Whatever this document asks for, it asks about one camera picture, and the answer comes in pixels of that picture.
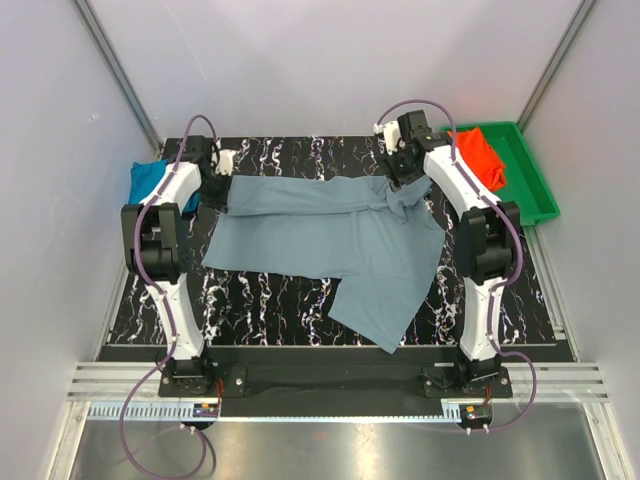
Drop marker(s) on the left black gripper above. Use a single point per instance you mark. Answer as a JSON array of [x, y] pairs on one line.
[[220, 203]]

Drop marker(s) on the left aluminium frame post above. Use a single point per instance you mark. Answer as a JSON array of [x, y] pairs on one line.
[[96, 31]]

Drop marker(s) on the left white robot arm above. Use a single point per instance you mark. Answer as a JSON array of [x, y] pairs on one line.
[[156, 247]]

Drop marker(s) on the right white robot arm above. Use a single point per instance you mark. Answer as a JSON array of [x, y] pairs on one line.
[[487, 252]]

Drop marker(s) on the aluminium frame post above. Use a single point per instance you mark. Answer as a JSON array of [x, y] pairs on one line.
[[96, 31], [568, 39]]

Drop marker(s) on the orange t shirt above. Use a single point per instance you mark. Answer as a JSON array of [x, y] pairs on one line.
[[482, 159]]

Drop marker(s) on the grey-blue t shirt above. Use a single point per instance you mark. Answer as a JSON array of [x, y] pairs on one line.
[[381, 243]]

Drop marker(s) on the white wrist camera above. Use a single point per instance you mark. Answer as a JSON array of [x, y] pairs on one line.
[[391, 134], [225, 162]]

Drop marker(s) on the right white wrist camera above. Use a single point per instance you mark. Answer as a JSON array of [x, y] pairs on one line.
[[391, 134]]

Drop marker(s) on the teal folded t shirt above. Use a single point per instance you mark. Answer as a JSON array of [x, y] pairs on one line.
[[146, 177]]

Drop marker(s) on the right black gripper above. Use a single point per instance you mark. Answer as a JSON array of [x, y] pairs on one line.
[[400, 179]]

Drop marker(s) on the green plastic tray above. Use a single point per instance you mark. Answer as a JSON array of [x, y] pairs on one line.
[[526, 185]]

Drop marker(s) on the right aluminium frame post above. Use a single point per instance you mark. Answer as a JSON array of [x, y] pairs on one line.
[[568, 39]]

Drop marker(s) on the aluminium front rail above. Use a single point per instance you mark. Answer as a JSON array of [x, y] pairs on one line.
[[115, 392]]

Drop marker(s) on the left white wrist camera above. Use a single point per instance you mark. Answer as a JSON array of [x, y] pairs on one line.
[[225, 162]]

